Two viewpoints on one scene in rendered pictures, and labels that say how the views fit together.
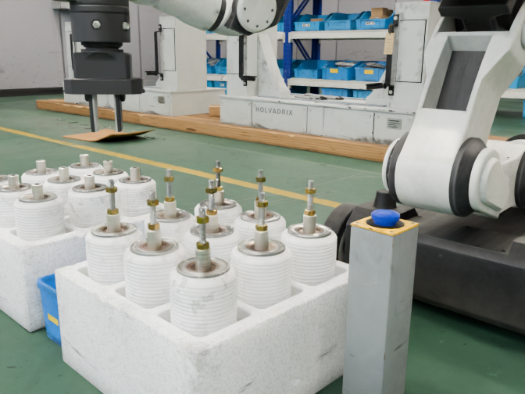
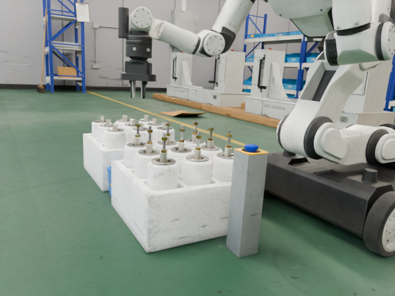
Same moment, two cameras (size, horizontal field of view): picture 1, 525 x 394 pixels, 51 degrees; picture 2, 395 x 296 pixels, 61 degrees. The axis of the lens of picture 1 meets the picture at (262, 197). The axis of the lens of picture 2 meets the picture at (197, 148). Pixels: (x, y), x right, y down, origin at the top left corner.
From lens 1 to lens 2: 34 cm
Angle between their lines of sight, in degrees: 16
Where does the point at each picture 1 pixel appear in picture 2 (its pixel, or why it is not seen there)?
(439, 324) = (307, 221)
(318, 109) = not seen: hidden behind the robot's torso
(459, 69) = (326, 80)
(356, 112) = not seen: hidden behind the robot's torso
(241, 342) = (173, 197)
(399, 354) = (254, 219)
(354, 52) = not seen: hidden behind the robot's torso
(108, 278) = (131, 166)
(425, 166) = (294, 129)
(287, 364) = (201, 216)
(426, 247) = (301, 177)
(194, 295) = (154, 171)
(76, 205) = (132, 136)
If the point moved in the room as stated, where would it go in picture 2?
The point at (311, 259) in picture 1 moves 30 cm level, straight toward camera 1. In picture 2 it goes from (224, 169) to (186, 199)
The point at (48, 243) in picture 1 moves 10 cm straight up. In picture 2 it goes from (115, 151) to (115, 127)
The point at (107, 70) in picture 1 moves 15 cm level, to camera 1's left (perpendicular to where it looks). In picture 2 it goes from (139, 70) to (99, 67)
